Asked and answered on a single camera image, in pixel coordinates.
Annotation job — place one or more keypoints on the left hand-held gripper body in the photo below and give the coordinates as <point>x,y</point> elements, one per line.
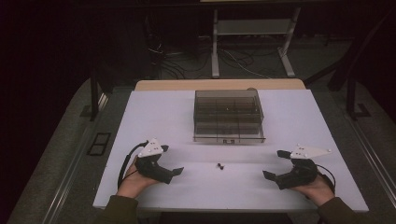
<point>148,163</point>

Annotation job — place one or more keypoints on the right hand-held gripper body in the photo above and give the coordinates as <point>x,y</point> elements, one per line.
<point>299,174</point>

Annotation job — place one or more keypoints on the person's right hand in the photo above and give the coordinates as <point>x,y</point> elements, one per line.
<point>316,189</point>

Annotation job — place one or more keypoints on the person's left hand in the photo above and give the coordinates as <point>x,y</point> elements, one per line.
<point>134,183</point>

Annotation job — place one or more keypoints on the smoky clear compartment drawer box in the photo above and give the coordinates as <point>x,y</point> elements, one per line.
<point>229,118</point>

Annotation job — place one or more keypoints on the light wooden table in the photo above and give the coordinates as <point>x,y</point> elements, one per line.
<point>218,84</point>

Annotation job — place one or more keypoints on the grey metal stand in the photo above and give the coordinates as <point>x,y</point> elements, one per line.
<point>253,27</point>

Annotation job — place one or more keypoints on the silver floor rail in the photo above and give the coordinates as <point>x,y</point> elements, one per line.
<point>372,155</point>
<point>73,174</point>

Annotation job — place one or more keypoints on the black metal post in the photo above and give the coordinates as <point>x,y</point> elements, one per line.
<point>94,96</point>

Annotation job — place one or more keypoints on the black metal frame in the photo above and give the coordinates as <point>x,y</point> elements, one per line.
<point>351,96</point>

